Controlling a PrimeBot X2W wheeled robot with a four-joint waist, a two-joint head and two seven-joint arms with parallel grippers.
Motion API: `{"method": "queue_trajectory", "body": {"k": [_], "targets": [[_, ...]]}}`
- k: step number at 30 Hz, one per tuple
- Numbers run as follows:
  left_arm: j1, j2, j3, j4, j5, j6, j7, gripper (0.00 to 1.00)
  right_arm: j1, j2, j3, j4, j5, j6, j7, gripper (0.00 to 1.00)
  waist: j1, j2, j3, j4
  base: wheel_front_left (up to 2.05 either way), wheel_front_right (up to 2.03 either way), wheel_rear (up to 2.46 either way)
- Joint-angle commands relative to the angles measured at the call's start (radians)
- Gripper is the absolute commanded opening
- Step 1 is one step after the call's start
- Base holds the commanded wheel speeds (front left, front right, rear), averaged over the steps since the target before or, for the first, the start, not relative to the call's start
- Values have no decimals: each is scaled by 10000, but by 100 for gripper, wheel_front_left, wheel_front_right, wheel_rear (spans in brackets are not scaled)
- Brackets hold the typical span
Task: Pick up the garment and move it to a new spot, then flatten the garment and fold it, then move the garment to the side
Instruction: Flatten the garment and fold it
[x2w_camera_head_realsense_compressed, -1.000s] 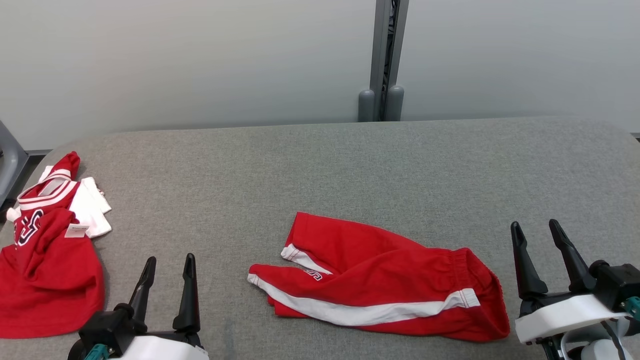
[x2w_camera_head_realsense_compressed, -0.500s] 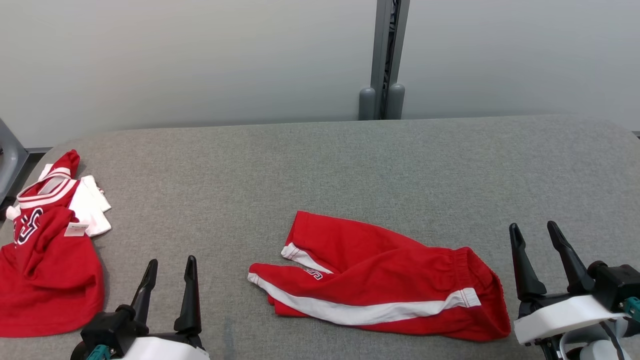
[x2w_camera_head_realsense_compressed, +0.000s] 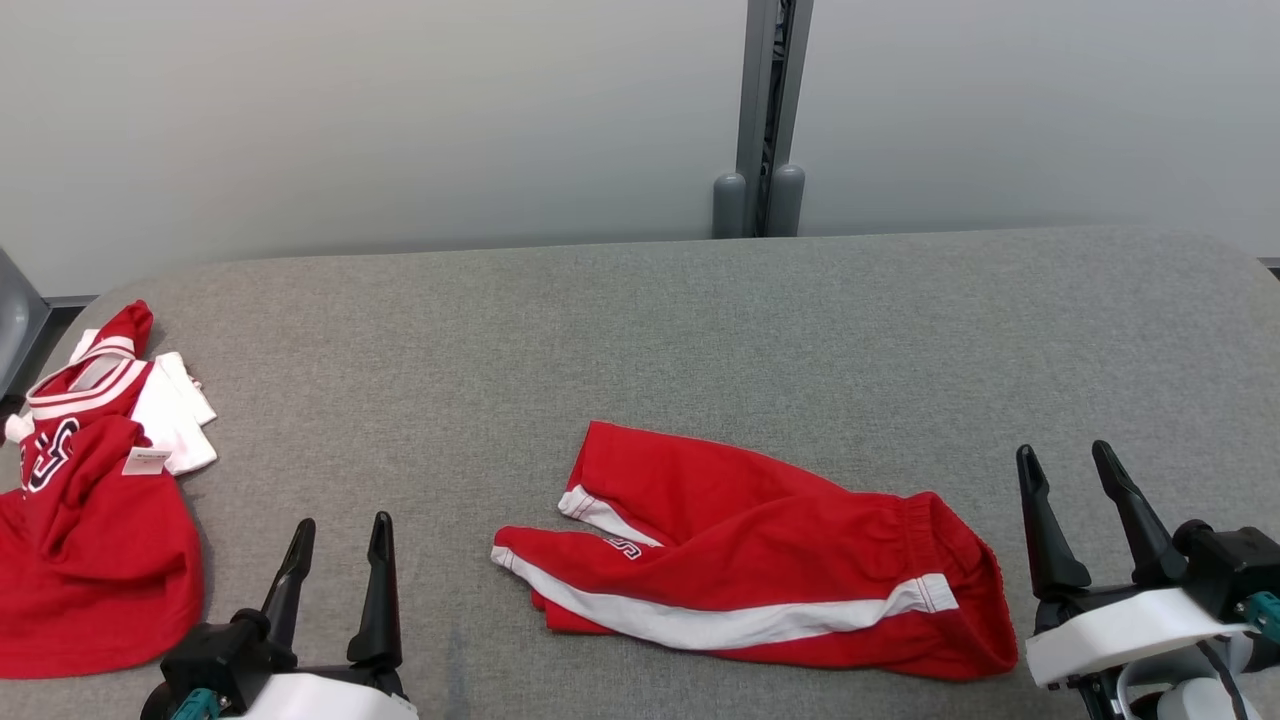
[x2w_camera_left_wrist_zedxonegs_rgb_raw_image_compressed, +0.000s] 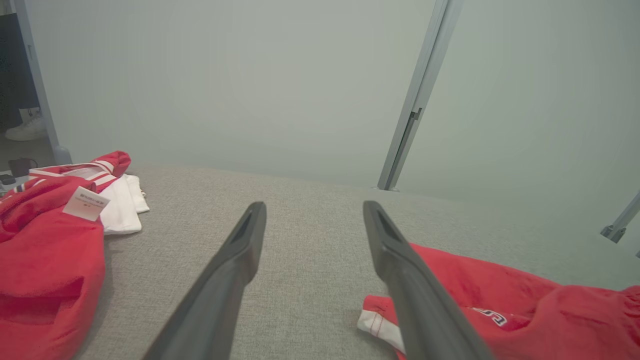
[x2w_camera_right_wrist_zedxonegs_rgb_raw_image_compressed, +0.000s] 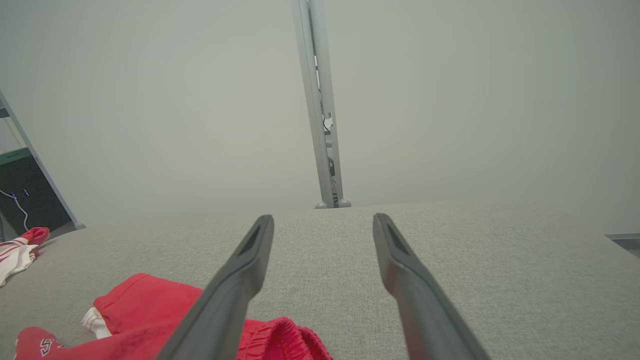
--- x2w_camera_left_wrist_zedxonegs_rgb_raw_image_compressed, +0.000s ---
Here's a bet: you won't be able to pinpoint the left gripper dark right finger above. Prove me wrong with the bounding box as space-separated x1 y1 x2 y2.
363 200 493 360

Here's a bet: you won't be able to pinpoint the grey metal frame post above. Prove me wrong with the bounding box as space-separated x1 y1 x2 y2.
12 0 74 166
600 192 640 244

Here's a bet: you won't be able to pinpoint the red shorts with logo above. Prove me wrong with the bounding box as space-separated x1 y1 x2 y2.
357 243 640 360

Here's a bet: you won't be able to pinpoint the grey slotted metal wall post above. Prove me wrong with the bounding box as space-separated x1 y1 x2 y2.
376 0 466 192

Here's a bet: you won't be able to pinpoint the red garment with white label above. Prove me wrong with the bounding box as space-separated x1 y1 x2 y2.
0 151 132 360

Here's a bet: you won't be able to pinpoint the white sneaker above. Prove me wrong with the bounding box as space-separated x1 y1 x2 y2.
5 111 48 142

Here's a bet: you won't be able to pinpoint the dark mug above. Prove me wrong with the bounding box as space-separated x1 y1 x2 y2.
7 157 38 178

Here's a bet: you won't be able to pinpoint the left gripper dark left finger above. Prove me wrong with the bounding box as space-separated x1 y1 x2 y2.
142 201 267 360

